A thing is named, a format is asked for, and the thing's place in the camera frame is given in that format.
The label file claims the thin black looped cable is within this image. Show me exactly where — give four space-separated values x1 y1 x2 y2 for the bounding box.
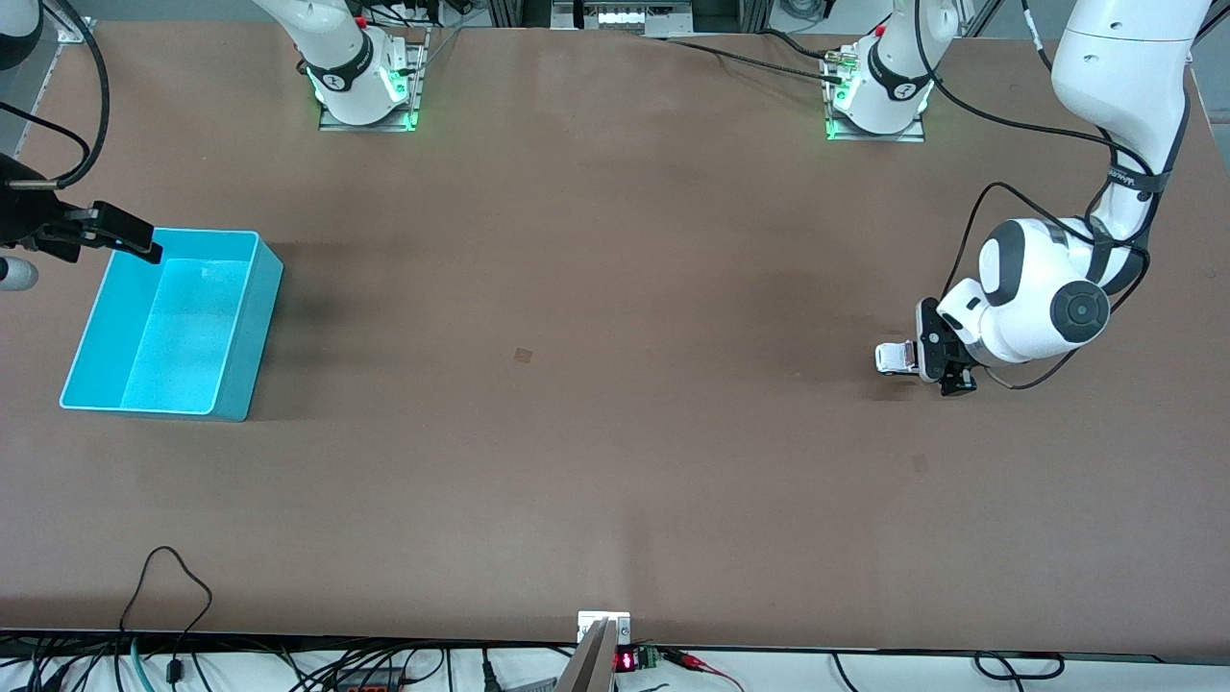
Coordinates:
118 546 213 679

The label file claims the red clip lead wire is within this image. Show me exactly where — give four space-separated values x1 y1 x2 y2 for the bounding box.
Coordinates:
658 649 746 692

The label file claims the short black table cable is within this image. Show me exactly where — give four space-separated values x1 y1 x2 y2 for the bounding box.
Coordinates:
757 29 835 61

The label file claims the black cable bundle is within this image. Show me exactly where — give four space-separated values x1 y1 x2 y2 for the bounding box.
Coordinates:
0 632 453 692

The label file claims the black coiled cable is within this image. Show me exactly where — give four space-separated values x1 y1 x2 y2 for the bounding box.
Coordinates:
972 651 1066 682

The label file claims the grey metal control box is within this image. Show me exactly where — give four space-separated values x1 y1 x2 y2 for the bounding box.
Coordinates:
552 0 695 38

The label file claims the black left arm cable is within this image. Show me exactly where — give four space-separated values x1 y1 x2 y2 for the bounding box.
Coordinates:
911 0 1193 391

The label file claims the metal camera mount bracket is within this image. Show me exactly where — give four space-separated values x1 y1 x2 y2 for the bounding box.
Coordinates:
557 611 632 692

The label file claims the long black table cable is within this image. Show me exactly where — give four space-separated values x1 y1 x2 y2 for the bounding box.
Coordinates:
665 38 847 85

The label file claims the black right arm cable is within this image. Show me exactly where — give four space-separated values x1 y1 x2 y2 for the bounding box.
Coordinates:
0 0 111 189

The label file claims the white jeep toy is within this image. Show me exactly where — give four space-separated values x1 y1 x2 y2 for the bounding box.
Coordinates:
875 340 925 378

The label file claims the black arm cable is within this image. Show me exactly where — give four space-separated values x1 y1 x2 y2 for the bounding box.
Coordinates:
0 0 111 189
911 0 1193 391

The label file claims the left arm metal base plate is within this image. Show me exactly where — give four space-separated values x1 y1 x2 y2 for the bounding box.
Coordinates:
822 48 926 143

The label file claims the aluminium corner profile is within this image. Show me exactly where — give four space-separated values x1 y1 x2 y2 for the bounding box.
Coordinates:
34 0 97 45
1180 0 1230 66

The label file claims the turquoise plastic bin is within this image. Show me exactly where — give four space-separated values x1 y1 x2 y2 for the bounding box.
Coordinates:
60 226 284 422

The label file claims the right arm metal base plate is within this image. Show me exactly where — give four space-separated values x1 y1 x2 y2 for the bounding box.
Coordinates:
319 27 431 133

